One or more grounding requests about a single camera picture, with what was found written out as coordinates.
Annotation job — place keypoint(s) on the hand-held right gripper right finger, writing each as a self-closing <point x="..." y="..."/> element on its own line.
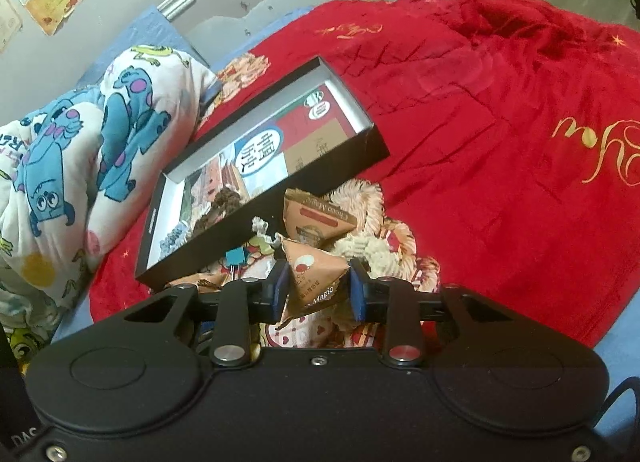
<point x="357" y="294"/>

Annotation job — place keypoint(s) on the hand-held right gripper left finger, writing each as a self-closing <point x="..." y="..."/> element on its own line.
<point x="280" y="292"/>

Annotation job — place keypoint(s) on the black cardboard box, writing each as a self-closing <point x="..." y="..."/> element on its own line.
<point x="320" y="177"/>

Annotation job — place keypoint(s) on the blue binder clip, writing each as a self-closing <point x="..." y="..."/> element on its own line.
<point x="235" y="258"/>

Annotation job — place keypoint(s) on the small white figurine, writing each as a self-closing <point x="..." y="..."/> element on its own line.
<point x="261" y="228"/>

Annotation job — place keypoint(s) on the brown pine cone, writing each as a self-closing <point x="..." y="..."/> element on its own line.
<point x="220" y="202"/>

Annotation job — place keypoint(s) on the colourful textbook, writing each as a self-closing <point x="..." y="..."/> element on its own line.
<point x="260" y="152"/>

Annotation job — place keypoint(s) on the cartoon monster printed quilt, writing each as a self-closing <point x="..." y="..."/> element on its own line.
<point x="125" y="117"/>

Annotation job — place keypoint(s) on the red embroidered blanket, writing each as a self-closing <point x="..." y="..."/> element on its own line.
<point x="475" y="92"/>

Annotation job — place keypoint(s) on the pale framed wall certificate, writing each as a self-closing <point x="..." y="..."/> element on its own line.
<point x="9" y="17"/>

